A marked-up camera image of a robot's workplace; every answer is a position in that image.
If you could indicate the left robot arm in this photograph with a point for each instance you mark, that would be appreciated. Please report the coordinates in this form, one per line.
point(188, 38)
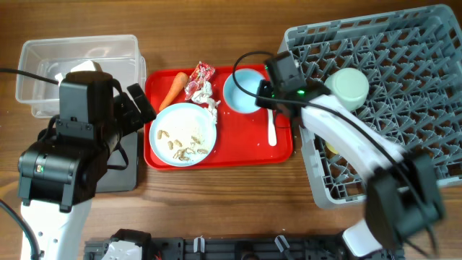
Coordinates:
point(58, 174)

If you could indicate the black plastic bin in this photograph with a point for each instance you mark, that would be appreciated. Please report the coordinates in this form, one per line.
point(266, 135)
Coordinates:
point(123, 180)

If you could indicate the red snack wrapper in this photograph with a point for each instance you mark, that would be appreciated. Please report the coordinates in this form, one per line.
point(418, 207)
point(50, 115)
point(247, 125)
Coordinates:
point(201, 74)

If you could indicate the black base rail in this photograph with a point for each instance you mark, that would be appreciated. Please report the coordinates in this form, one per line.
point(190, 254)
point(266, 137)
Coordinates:
point(280, 247)

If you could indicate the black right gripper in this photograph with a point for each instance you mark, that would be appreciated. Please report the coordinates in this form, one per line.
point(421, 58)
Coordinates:
point(265, 96)

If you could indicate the grey dishwasher rack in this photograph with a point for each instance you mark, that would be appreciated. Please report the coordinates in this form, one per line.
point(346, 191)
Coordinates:
point(412, 60)

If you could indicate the mint green bowl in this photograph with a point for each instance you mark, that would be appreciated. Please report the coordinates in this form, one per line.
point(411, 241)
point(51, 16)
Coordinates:
point(350, 86)

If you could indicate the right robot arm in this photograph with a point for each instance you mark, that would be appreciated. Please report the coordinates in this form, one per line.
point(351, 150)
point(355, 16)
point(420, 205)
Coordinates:
point(402, 196)

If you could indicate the white plastic spoon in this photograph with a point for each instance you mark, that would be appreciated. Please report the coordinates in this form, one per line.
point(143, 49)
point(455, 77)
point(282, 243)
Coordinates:
point(272, 139)

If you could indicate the yellow plastic cup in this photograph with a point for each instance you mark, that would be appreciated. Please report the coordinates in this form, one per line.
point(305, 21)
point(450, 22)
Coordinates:
point(331, 148)

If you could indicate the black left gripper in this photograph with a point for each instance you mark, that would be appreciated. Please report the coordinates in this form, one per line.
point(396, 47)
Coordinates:
point(134, 120)

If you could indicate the peanut shell pile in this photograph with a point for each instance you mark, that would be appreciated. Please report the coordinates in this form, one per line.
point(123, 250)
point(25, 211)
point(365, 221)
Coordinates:
point(185, 154)

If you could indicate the crumpled white tissue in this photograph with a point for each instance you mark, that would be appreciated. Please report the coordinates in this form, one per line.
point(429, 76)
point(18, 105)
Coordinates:
point(204, 95)

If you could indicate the orange carrot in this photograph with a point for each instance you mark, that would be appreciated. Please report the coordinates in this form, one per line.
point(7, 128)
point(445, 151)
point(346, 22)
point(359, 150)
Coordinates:
point(179, 82)

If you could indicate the red plastic tray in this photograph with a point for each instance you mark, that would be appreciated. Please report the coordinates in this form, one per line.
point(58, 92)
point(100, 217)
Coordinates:
point(242, 139)

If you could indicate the clear plastic bin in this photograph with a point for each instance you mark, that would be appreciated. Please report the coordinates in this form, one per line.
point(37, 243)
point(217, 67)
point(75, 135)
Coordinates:
point(118, 55)

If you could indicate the light blue plate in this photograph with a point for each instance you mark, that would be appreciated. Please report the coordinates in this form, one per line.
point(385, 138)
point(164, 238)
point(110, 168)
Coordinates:
point(182, 121)

